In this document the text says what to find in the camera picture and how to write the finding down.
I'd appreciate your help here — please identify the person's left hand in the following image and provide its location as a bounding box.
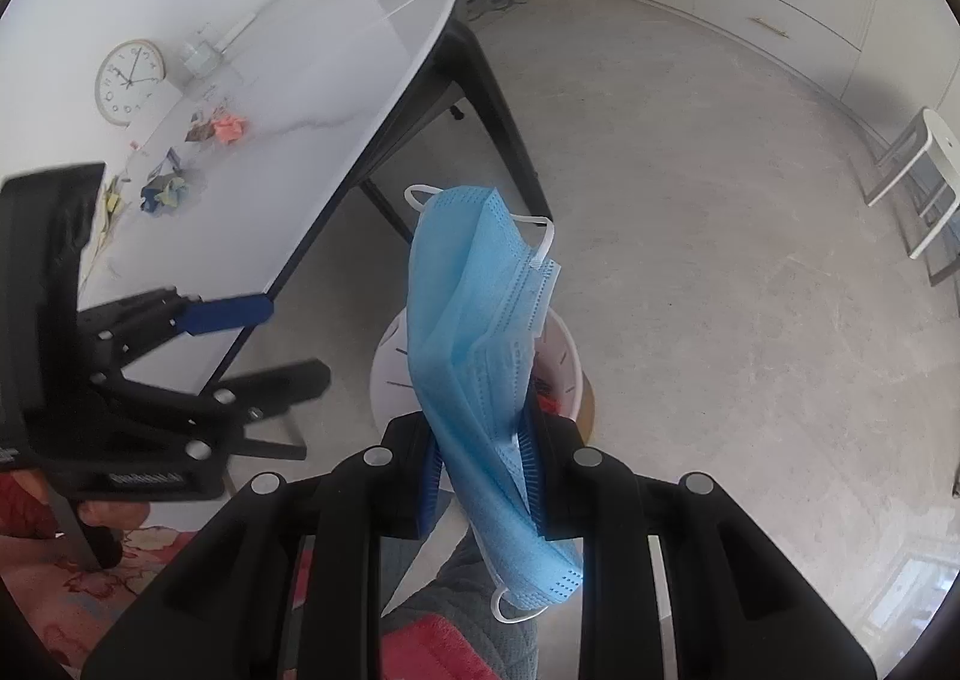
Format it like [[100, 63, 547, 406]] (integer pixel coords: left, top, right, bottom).
[[0, 468, 150, 571]]

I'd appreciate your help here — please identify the black table base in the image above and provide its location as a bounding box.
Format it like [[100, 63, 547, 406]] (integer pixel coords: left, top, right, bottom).
[[358, 20, 555, 248]]

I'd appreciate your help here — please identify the white plastic waste bin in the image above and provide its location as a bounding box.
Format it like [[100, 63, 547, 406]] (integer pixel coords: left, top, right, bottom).
[[370, 307, 599, 458]]

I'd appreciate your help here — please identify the grey quilted trouser leg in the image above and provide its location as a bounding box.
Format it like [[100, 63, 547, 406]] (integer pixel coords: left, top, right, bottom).
[[382, 522, 542, 680]]

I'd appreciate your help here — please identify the blue face mask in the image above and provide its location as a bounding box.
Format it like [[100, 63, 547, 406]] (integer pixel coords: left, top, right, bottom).
[[404, 183, 587, 625]]

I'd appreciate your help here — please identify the grey step stool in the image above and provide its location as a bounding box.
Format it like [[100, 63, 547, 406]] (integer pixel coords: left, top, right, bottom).
[[925, 198, 960, 288]]

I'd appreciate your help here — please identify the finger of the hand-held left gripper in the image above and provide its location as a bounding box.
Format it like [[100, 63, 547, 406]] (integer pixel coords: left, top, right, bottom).
[[76, 285, 275, 368], [96, 358, 333, 461]]

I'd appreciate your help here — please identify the white step stool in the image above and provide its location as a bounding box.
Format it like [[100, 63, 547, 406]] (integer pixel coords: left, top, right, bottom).
[[862, 108, 960, 262]]

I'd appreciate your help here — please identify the white paper card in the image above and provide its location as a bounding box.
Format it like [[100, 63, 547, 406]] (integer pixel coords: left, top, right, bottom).
[[217, 12, 260, 46]]

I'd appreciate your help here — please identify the round white wall clock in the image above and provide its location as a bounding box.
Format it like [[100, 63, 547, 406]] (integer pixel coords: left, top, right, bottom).
[[94, 40, 167, 127]]

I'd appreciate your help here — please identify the clear glass container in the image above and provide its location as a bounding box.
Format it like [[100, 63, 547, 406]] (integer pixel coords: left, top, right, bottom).
[[180, 31, 223, 79]]

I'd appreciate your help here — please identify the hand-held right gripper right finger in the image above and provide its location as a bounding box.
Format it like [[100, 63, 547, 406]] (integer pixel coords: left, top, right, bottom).
[[521, 395, 878, 680]]

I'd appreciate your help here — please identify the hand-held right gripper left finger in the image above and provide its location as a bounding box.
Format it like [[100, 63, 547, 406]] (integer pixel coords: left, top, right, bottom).
[[81, 414, 443, 680]]

